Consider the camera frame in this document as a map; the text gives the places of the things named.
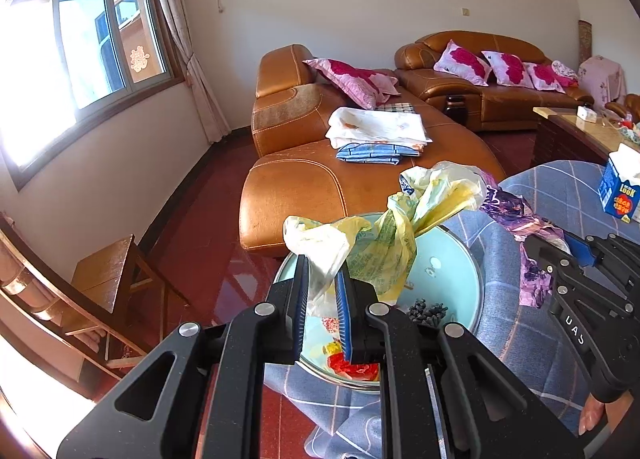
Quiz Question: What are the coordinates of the light blue cartoon bowl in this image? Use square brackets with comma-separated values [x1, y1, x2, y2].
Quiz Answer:
[272, 213, 486, 390]

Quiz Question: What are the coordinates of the wooden stool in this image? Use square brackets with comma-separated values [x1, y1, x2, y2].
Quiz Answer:
[60, 234, 193, 370]

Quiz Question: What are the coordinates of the folded white cloth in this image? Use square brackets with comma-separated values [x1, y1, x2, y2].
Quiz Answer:
[326, 107, 433, 150]

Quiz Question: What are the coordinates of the brown leather armchair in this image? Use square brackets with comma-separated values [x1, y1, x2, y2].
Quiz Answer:
[605, 93, 640, 122]

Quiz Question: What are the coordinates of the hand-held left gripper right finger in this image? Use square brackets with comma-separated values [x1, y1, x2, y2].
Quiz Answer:
[335, 269, 586, 459]

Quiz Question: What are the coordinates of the purple foil wrapper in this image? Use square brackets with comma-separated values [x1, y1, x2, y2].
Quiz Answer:
[480, 187, 571, 309]

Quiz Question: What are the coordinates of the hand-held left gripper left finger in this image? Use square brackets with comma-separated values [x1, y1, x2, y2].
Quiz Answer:
[57, 254, 311, 459]

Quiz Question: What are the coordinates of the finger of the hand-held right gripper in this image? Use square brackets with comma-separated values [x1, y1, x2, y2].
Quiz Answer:
[523, 235, 591, 290]
[565, 234, 640, 290]

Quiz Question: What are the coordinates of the beige curtain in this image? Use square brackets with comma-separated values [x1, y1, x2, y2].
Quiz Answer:
[147, 0, 232, 142]

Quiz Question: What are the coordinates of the blue plaid tablecloth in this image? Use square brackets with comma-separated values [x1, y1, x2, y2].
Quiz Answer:
[263, 159, 640, 459]

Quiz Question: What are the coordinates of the person's right hand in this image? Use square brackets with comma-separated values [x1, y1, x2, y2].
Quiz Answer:
[579, 395, 609, 436]

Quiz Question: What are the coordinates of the red plastic bag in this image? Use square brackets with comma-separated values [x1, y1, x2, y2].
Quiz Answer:
[327, 353, 382, 382]

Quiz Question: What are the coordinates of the window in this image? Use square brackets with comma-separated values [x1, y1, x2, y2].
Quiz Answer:
[0, 0, 183, 190]

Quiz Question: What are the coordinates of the rolled patterned mat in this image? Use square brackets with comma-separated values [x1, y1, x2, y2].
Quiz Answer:
[578, 20, 594, 64]

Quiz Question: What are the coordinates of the wooden rack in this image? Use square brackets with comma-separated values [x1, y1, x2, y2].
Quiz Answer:
[0, 211, 126, 400]

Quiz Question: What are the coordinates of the pink floral cloth bundle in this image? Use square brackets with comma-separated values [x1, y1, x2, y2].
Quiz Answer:
[551, 60, 581, 88]

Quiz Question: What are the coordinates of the pale yellow printed plastic bag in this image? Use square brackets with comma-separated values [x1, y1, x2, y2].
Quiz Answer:
[283, 161, 488, 320]

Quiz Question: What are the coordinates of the pink cloth cover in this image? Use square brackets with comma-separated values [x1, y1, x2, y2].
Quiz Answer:
[579, 55, 627, 110]

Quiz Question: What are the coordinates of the folded blue plaid cloth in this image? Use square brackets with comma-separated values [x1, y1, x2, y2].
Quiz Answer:
[336, 141, 407, 164]

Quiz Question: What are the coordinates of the blue milk carton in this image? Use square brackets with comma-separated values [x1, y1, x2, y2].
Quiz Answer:
[598, 141, 640, 224]

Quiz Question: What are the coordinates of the brown leather chaise sofa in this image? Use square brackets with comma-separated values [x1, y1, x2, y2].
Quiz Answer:
[239, 44, 508, 260]

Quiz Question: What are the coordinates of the wooden coffee table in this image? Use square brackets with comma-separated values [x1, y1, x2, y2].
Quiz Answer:
[531, 106, 640, 167]

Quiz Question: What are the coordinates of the large pink floral pillow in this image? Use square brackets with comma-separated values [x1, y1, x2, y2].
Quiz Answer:
[302, 58, 401, 110]

